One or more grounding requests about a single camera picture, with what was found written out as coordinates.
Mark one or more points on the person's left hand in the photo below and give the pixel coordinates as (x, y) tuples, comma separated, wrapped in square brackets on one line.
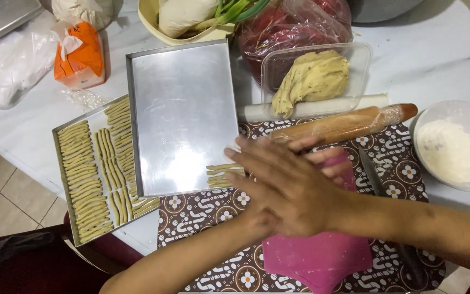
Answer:
[(335, 157)]

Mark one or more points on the person's right hand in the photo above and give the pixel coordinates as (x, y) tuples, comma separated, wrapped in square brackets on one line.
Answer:
[(292, 196)]

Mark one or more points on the person's left fingers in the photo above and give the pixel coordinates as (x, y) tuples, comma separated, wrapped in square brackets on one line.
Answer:
[(335, 157)]

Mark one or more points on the person's right fingers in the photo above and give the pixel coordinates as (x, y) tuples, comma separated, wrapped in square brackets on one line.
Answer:
[(245, 157)]

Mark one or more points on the raw dough stick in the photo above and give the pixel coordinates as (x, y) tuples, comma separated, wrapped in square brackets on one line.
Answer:
[(218, 177), (222, 166), (220, 172), (218, 184)]

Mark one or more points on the plastic-wrapped wooden rolling pin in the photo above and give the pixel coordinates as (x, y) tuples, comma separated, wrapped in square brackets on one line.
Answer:
[(341, 124)]

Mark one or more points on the kitchen knife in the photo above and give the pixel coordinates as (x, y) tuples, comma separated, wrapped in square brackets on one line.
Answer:
[(371, 175)]

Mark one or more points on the white paper roll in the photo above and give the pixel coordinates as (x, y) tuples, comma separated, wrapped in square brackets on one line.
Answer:
[(365, 102)]

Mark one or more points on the brown batik patterned cloth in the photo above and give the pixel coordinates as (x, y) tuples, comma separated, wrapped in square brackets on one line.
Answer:
[(202, 212)]

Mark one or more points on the empty metal baking tray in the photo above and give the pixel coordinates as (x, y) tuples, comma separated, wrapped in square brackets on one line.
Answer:
[(182, 118)]

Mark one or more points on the lump of yellow dough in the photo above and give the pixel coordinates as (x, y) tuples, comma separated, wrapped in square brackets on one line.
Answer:
[(312, 77)]

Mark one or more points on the clear plastic container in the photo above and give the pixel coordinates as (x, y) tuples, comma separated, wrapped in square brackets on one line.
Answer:
[(357, 73)]

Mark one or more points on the pink plastic sheet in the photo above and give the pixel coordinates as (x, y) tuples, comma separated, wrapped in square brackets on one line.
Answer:
[(316, 261)]

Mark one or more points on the white flour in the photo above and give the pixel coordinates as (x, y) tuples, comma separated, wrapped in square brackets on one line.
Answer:
[(449, 151)]

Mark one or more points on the white bowl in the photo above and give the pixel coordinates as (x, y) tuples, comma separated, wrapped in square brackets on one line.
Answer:
[(443, 110)]

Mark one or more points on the red plastic bag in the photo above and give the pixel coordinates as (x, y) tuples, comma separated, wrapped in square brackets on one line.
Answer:
[(284, 36)]

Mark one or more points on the green onions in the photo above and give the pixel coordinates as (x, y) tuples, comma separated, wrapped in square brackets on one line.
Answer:
[(231, 10)]

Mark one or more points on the metal tray with dough sticks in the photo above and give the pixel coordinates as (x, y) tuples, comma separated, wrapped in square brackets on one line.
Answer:
[(96, 122)]

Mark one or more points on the grey metal pot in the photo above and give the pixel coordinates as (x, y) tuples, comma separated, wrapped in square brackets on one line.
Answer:
[(382, 10)]

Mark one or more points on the white filled bag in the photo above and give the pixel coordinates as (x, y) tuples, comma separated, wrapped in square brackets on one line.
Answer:
[(182, 16)]

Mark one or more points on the rows of raw dough sticks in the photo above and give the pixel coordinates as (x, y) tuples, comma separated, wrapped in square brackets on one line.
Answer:
[(84, 179)]

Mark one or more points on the cream plastic bowl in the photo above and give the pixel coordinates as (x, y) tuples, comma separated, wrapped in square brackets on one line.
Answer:
[(149, 18)]

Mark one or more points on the crumpled clear plastic wrap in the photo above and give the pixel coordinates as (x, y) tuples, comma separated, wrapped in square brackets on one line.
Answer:
[(84, 100)]

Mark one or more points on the orange and white packet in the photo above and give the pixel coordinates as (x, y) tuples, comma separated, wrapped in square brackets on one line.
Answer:
[(80, 57)]

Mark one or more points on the knotted white sack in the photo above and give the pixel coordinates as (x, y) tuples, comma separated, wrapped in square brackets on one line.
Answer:
[(84, 12)]

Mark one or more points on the dark red chair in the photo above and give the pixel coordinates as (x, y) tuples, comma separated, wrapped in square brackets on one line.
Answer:
[(55, 269)]

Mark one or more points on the large white plastic bag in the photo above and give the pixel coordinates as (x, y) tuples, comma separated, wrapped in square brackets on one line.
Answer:
[(10, 69)]

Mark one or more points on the dark grey cloth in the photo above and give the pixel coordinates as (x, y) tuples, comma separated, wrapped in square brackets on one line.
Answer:
[(10, 251)]

